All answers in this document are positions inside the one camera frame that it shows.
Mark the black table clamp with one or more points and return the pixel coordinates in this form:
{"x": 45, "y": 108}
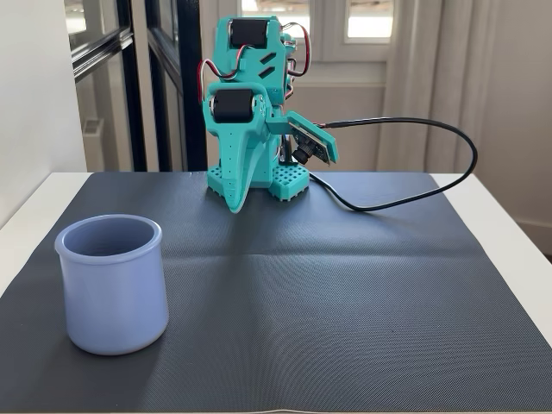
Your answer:
{"x": 283, "y": 151}

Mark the black textured mat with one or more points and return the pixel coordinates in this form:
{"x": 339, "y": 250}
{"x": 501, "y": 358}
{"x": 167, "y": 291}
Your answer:
{"x": 259, "y": 323}

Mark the wrist camera on teal mount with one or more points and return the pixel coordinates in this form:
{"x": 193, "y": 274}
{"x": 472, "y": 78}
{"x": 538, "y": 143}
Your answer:
{"x": 315, "y": 138}

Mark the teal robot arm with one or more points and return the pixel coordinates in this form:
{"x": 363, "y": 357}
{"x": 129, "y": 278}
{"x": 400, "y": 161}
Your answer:
{"x": 224, "y": 43}

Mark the light blue pot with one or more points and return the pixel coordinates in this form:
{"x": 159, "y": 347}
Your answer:
{"x": 112, "y": 293}

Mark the beige curtain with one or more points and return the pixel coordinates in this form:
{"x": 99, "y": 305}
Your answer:
{"x": 431, "y": 64}

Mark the teal gripper with motor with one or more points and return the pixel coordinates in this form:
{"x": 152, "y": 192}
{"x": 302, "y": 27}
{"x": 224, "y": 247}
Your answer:
{"x": 229, "y": 142}

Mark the teal robot base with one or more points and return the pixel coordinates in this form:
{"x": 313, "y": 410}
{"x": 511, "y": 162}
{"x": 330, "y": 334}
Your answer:
{"x": 289, "y": 181}

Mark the white wall vent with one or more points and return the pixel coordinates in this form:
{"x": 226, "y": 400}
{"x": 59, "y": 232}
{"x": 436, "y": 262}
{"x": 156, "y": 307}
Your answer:
{"x": 92, "y": 126}

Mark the black framed glass door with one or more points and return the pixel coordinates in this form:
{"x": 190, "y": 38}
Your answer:
{"x": 190, "y": 86}

